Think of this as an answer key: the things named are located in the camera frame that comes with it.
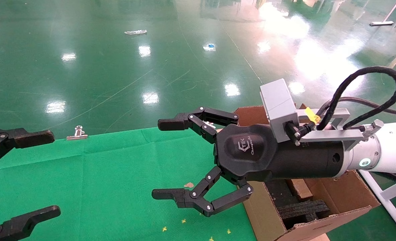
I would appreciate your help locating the white stand foot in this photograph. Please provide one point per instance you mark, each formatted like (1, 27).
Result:
(381, 23)

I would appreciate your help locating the small brown cardboard box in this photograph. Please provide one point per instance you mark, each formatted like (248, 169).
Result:
(301, 189)

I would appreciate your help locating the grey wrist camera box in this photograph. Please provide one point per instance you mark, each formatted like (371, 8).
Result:
(278, 103)

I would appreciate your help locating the green table cloth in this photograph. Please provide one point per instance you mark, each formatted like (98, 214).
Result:
(100, 174)

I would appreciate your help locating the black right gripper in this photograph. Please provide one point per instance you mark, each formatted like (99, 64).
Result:
(251, 157)

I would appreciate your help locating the white plastic wrapper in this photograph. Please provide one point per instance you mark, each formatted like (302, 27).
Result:
(136, 32)

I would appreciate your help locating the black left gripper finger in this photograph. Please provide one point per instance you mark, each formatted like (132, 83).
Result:
(23, 222)
(33, 137)

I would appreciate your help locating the large open cardboard carton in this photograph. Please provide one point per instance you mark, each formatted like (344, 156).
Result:
(338, 197)

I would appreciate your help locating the silver camera mount bracket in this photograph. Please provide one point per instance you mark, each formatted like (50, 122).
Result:
(331, 135)

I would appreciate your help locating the silver binder clip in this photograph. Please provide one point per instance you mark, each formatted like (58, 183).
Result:
(77, 134)

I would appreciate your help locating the long black foam block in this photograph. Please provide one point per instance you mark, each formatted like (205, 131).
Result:
(305, 211)

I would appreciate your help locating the white tube frame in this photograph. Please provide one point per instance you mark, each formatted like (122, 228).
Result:
(390, 204)

